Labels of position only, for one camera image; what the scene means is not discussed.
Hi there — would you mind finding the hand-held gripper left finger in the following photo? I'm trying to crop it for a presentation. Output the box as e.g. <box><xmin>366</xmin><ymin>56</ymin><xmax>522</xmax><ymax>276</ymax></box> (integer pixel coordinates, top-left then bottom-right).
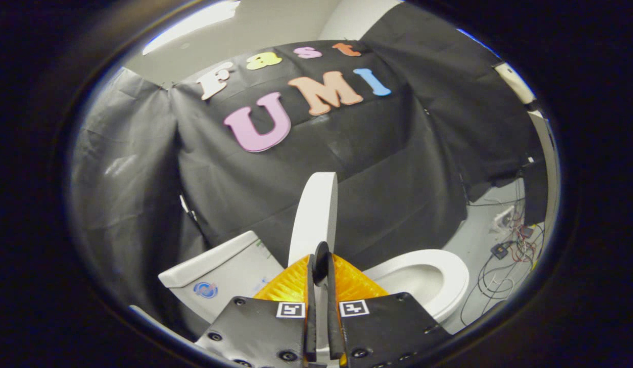
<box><xmin>196</xmin><ymin>253</ymin><xmax>317</xmax><ymax>368</ymax></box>

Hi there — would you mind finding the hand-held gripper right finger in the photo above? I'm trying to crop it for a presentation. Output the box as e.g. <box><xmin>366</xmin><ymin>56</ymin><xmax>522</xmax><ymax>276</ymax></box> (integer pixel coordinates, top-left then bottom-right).
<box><xmin>326</xmin><ymin>253</ymin><xmax>452</xmax><ymax>368</ymax></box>

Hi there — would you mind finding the white toilet lid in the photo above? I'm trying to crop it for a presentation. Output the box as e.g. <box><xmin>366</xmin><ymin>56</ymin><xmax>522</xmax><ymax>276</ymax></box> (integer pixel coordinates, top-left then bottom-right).
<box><xmin>288</xmin><ymin>172</ymin><xmax>338</xmax><ymax>353</ymax></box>

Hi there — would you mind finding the white toilet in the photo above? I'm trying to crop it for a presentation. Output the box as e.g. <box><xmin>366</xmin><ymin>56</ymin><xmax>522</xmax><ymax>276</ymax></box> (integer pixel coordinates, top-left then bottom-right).
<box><xmin>158</xmin><ymin>230</ymin><xmax>470</xmax><ymax>353</ymax></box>

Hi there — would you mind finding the black backdrop cloth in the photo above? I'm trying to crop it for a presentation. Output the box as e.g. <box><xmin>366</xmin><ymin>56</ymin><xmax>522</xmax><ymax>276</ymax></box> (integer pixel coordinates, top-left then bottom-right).
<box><xmin>71</xmin><ymin>3</ymin><xmax>549</xmax><ymax>338</ymax></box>

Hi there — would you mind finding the black floor cable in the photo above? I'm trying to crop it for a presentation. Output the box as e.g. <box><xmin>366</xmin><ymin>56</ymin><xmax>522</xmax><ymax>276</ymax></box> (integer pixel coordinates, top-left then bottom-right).
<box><xmin>459</xmin><ymin>244</ymin><xmax>547</xmax><ymax>328</ymax></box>

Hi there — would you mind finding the red floor cable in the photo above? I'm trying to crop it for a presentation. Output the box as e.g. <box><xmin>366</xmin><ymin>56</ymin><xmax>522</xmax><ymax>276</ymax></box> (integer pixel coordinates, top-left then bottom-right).
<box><xmin>509</xmin><ymin>215</ymin><xmax>541</xmax><ymax>264</ymax></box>

